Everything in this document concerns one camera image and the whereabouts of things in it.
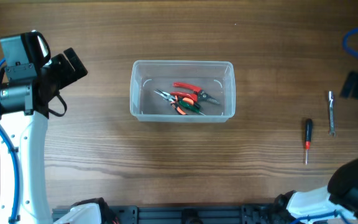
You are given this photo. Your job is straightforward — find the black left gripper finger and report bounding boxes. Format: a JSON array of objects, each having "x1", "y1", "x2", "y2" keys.
[
  {"x1": 47, "y1": 78, "x2": 60, "y2": 93},
  {"x1": 64, "y1": 48, "x2": 88, "y2": 80}
]

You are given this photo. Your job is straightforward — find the clear plastic container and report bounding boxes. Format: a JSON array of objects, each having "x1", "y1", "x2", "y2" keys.
[{"x1": 130, "y1": 60, "x2": 236, "y2": 123}]

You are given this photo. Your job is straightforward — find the orange black needle-nose pliers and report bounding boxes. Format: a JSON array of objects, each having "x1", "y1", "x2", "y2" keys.
[{"x1": 154, "y1": 90, "x2": 200, "y2": 115}]

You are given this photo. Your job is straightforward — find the green handled screwdriver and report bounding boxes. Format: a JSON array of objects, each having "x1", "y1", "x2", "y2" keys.
[{"x1": 178, "y1": 100, "x2": 204, "y2": 116}]

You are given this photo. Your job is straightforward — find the red handled wire cutters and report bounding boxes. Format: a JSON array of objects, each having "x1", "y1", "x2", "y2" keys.
[{"x1": 170, "y1": 82, "x2": 220, "y2": 105}]

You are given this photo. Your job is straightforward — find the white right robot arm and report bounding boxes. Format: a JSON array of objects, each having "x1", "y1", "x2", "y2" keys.
[{"x1": 267, "y1": 72, "x2": 358, "y2": 223}]

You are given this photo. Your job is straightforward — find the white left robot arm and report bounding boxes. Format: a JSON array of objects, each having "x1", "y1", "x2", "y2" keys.
[{"x1": 0, "y1": 30, "x2": 88, "y2": 223}]

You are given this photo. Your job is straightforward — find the silver wrench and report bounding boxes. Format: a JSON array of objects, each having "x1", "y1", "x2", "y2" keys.
[{"x1": 328, "y1": 91, "x2": 336, "y2": 137}]

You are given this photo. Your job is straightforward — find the black red screwdriver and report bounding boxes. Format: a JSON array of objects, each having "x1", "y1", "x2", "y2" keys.
[{"x1": 305, "y1": 119, "x2": 313, "y2": 165}]

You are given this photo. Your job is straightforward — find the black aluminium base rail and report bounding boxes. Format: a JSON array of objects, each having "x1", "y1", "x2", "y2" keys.
[{"x1": 52, "y1": 202, "x2": 291, "y2": 224}]

